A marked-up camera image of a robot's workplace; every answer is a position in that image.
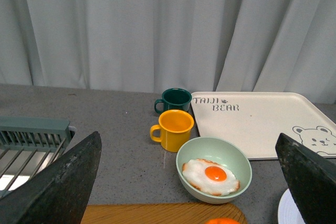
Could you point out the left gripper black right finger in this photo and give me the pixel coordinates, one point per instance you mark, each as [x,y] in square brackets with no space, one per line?
[310,179]

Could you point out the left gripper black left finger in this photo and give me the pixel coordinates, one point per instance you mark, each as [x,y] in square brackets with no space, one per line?
[60,192]

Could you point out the white plate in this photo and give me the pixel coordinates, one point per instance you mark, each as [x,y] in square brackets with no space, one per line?
[288,212]

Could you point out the orange mandarin fruit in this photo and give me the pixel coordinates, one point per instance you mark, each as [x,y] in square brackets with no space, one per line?
[224,220]

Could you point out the green dish drying rack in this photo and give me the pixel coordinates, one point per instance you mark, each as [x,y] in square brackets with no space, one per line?
[28,145]

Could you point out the cream bear tray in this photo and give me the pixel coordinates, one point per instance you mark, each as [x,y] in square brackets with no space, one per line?
[253,121]

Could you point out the fake fried egg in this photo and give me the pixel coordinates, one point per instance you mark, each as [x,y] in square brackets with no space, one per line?
[209,177]

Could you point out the light green bowl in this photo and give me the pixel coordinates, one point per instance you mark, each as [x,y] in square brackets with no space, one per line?
[218,151]

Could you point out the wooden cutting board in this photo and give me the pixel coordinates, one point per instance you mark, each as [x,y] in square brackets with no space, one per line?
[191,212]

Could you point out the yellow enamel mug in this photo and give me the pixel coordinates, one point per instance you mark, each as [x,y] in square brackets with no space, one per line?
[173,129]

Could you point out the dark green enamel mug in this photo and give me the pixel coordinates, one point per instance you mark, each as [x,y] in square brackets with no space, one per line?
[173,99]

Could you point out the white curtain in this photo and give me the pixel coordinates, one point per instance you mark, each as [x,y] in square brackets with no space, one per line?
[152,45]

